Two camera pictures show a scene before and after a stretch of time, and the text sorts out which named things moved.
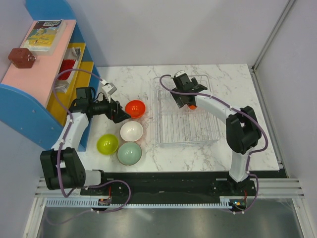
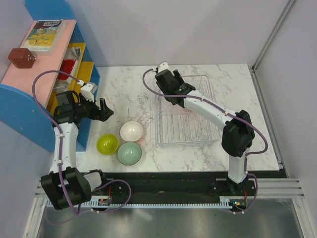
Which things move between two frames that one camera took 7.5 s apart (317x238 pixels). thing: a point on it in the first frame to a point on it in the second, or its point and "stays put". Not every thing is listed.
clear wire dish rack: [183, 127] stays put
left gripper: [119, 115] to [104, 113]
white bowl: [131, 131] stays put
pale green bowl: [129, 153] stays put
